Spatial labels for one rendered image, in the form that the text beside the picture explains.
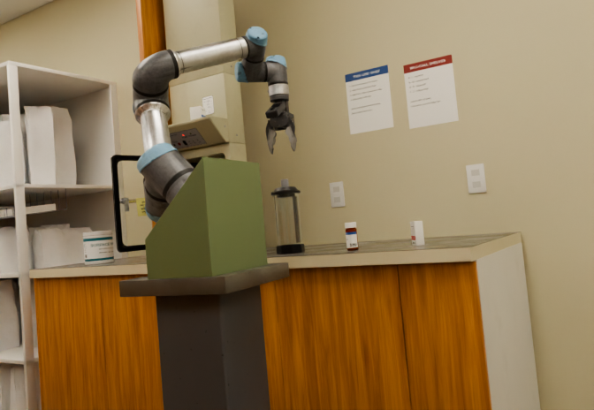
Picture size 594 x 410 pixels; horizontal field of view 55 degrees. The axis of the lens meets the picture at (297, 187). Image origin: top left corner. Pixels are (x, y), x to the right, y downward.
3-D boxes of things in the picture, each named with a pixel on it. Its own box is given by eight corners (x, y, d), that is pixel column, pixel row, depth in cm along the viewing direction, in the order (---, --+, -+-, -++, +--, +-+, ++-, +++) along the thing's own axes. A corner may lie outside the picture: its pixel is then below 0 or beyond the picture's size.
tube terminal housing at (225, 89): (217, 252, 273) (205, 94, 278) (272, 248, 256) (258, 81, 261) (181, 257, 252) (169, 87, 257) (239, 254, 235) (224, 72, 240)
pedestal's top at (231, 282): (225, 293, 129) (224, 276, 129) (119, 297, 143) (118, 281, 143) (289, 277, 157) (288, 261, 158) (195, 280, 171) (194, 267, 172)
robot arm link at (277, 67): (261, 60, 215) (283, 60, 218) (263, 88, 214) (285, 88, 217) (266, 54, 208) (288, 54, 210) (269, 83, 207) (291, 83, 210)
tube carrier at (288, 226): (308, 247, 210) (303, 190, 211) (300, 249, 199) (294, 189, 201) (281, 249, 213) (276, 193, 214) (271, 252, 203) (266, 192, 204)
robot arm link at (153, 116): (146, 201, 156) (130, 70, 187) (147, 231, 168) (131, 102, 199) (190, 198, 160) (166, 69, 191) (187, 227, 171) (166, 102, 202)
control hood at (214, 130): (173, 152, 255) (171, 131, 256) (230, 141, 238) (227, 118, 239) (155, 151, 245) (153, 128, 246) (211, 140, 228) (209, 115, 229)
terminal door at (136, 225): (179, 246, 250) (173, 156, 253) (118, 253, 228) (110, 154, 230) (178, 246, 251) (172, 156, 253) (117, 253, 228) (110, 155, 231)
